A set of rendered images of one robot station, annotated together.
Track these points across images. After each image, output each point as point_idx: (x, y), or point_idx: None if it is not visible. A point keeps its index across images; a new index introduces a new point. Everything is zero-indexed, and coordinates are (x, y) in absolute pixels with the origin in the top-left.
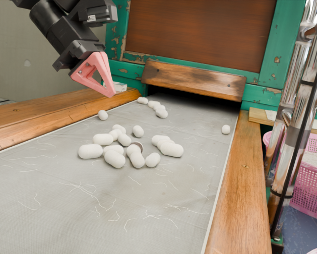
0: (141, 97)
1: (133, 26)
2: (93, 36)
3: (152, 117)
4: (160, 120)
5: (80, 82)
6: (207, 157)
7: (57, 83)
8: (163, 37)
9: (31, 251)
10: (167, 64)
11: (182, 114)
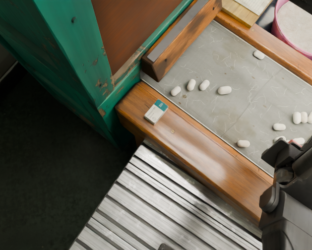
0: (175, 91)
1: (111, 54)
2: (294, 149)
3: (224, 98)
4: (232, 95)
5: None
6: (308, 96)
7: None
8: (143, 26)
9: None
10: (169, 47)
11: (206, 65)
